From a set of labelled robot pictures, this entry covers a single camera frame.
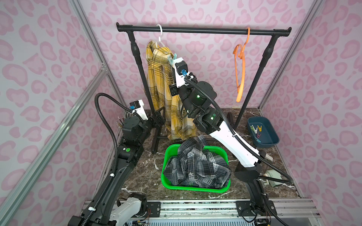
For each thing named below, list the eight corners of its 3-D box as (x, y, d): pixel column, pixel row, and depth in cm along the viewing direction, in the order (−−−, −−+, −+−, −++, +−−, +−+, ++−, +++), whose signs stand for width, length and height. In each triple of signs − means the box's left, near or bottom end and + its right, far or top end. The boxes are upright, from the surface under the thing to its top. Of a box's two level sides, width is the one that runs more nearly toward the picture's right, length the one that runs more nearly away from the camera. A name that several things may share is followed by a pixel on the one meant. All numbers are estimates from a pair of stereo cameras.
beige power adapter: (267, 186, 82) (271, 184, 78) (262, 172, 88) (266, 169, 83) (279, 186, 82) (284, 184, 78) (273, 172, 88) (278, 169, 83)
